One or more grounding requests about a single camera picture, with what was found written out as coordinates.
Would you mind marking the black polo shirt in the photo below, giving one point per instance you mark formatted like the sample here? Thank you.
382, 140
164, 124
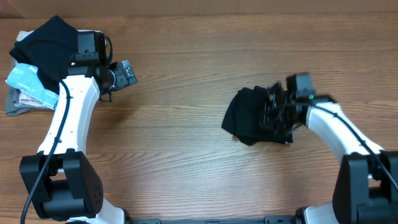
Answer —
242, 118

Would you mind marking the folded black garment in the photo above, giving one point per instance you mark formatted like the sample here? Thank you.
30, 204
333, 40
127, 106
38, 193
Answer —
48, 48

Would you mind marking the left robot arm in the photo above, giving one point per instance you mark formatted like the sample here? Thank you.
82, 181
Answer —
61, 182

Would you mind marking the folded light blue garment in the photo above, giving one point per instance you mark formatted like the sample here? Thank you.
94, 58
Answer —
28, 82

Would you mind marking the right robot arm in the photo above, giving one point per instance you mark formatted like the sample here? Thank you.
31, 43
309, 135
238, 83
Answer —
366, 186

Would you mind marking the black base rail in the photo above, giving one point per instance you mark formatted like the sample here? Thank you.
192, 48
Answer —
273, 219

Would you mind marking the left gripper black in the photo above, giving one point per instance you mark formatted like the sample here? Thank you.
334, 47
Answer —
122, 79

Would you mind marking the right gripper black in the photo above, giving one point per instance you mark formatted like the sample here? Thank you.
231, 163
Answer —
267, 122

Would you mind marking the folded grey garment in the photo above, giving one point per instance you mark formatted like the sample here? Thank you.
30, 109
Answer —
11, 105

